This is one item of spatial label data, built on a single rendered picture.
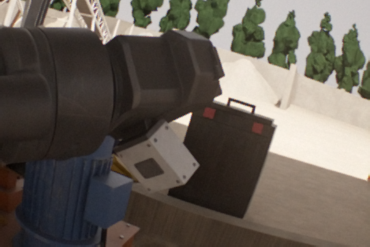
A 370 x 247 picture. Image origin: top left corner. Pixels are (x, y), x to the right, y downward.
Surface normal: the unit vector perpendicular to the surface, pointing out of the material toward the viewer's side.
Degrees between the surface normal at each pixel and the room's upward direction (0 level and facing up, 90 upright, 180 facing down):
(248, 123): 90
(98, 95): 80
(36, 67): 57
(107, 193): 90
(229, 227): 90
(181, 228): 90
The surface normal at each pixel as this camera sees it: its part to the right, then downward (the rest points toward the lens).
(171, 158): 0.66, -0.32
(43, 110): 0.71, 0.04
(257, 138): -0.29, 0.01
